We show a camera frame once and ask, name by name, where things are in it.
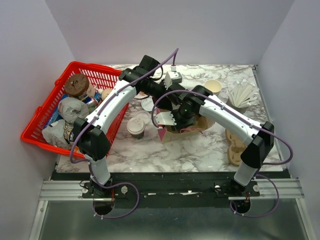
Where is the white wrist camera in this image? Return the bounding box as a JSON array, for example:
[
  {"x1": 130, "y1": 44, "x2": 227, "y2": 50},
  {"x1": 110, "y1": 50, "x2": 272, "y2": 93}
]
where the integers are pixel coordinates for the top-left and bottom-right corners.
[
  {"x1": 155, "y1": 111, "x2": 177, "y2": 127},
  {"x1": 163, "y1": 65, "x2": 183, "y2": 89}
]

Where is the bundle of wrapped straws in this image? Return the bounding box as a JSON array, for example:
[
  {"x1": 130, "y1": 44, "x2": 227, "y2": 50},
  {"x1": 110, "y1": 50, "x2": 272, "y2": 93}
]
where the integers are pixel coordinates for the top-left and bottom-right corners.
[{"x1": 226, "y1": 79, "x2": 259, "y2": 109}]

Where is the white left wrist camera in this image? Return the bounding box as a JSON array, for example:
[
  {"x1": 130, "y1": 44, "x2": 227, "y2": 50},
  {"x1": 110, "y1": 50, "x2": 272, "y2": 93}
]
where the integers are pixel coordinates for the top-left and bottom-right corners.
[{"x1": 163, "y1": 65, "x2": 183, "y2": 89}]

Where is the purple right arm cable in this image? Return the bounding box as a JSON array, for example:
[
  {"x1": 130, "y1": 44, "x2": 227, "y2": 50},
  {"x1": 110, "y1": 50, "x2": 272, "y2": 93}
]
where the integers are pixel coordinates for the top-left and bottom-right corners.
[{"x1": 151, "y1": 89, "x2": 294, "y2": 219}]

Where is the brown round cork lid jar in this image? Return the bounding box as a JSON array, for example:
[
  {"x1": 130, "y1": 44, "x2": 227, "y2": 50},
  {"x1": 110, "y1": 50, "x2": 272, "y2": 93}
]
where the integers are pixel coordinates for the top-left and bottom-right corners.
[{"x1": 64, "y1": 73, "x2": 90, "y2": 98}]

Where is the stack of paper cups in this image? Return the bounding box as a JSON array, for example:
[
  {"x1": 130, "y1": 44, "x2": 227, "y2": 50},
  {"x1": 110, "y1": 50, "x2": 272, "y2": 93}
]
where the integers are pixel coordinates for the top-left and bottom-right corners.
[{"x1": 204, "y1": 79, "x2": 222, "y2": 96}]

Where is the black paper coffee cup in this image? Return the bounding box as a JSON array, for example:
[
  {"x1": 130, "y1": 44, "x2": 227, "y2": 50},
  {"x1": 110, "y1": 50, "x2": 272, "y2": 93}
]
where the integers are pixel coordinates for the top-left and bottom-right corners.
[{"x1": 130, "y1": 131, "x2": 145, "y2": 140}]

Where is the white plastic cup lid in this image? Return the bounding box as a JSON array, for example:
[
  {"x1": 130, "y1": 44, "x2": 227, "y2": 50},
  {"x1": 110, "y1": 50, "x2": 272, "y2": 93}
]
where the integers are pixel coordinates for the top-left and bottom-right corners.
[{"x1": 126, "y1": 117, "x2": 146, "y2": 135}]

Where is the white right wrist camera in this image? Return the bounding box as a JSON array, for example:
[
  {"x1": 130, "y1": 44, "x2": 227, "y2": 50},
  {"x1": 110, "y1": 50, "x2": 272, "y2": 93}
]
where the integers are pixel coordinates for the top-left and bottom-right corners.
[{"x1": 155, "y1": 111, "x2": 177, "y2": 127}]

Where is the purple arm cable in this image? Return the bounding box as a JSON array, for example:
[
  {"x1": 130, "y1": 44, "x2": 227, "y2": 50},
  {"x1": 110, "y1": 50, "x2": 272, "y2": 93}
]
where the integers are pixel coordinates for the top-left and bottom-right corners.
[
  {"x1": 151, "y1": 89, "x2": 294, "y2": 219},
  {"x1": 69, "y1": 47, "x2": 180, "y2": 220}
]

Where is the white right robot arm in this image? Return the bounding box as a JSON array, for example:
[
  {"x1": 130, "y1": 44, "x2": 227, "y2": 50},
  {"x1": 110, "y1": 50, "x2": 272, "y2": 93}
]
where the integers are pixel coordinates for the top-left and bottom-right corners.
[{"x1": 169, "y1": 85, "x2": 274, "y2": 196}]

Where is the beige bottle with red print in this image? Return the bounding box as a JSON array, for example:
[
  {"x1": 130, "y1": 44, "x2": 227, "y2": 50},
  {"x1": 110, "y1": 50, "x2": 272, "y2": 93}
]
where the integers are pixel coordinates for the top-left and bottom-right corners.
[{"x1": 98, "y1": 88, "x2": 112, "y2": 100}]

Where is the red plastic shopping basket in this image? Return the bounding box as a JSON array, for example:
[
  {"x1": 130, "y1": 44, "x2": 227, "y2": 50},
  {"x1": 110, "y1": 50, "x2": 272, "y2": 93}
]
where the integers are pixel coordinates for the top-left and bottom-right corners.
[{"x1": 20, "y1": 61, "x2": 121, "y2": 156}]

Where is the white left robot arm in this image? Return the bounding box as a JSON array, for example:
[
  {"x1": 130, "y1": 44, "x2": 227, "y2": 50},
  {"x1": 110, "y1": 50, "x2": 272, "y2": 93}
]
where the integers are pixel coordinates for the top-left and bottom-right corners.
[{"x1": 69, "y1": 50, "x2": 178, "y2": 198}]

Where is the cardboard cup carrier tray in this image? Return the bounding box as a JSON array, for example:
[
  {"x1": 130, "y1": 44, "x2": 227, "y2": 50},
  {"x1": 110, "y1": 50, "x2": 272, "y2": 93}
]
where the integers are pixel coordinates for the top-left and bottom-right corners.
[{"x1": 225, "y1": 129, "x2": 247, "y2": 167}]

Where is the stack of white cup lids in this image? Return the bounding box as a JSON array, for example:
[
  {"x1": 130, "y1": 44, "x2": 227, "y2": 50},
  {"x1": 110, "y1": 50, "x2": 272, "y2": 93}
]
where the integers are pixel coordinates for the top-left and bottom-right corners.
[{"x1": 141, "y1": 97, "x2": 154, "y2": 112}]

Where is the loose white cup lid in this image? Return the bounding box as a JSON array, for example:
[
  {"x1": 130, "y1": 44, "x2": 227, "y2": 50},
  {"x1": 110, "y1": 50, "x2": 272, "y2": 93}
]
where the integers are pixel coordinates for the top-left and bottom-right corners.
[{"x1": 134, "y1": 110, "x2": 151, "y2": 125}]

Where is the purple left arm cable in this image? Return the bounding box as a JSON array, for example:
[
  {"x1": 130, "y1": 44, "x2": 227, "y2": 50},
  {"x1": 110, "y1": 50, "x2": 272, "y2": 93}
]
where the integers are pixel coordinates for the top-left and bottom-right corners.
[{"x1": 69, "y1": 47, "x2": 180, "y2": 220}]

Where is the aluminium frame rail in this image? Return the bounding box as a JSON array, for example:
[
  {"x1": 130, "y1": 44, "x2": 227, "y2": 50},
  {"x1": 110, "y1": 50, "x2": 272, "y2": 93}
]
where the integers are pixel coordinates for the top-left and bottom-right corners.
[{"x1": 38, "y1": 178, "x2": 96, "y2": 202}]

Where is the pink and cream paper bag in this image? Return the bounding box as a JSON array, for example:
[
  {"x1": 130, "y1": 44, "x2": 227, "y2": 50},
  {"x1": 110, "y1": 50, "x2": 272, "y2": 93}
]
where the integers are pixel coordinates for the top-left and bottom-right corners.
[{"x1": 152, "y1": 108, "x2": 215, "y2": 143}]

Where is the white printed plastic bag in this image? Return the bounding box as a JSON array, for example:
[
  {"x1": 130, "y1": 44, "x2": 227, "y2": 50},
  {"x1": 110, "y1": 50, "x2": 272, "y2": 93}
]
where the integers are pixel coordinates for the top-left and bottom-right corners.
[{"x1": 41, "y1": 119, "x2": 73, "y2": 150}]

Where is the grey wrapped bundle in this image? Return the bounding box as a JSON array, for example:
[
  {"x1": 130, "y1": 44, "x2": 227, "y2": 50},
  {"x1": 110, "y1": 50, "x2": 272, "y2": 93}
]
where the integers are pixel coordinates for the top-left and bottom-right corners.
[{"x1": 57, "y1": 97, "x2": 90, "y2": 124}]

